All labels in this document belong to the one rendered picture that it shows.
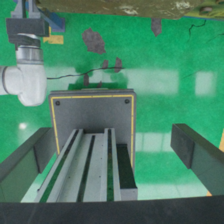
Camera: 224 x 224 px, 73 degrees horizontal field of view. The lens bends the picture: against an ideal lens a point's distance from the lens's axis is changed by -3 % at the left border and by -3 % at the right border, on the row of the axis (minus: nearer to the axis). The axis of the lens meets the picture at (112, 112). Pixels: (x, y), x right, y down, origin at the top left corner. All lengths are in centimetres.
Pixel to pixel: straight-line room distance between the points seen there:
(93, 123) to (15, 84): 80
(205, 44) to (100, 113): 119
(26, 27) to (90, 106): 78
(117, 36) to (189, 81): 82
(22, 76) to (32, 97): 8
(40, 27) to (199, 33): 145
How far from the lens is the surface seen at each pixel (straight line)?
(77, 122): 131
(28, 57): 61
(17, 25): 65
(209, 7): 89
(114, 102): 124
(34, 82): 60
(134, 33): 157
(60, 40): 161
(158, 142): 180
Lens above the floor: 153
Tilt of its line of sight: 74 degrees down
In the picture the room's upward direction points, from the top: 176 degrees clockwise
